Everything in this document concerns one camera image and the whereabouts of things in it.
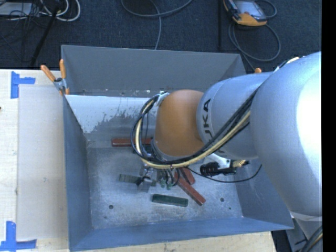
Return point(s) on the dark green flat block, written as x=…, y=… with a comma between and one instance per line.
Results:
x=170, y=200

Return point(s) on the black cylinder on white bracket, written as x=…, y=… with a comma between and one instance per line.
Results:
x=210, y=169

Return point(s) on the grey metal bin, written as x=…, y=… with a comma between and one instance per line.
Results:
x=126, y=209

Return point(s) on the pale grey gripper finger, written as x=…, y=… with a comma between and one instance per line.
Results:
x=143, y=171
x=145, y=186

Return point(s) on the red-brown flat block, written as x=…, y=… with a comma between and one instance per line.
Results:
x=189, y=177
x=193, y=191
x=120, y=142

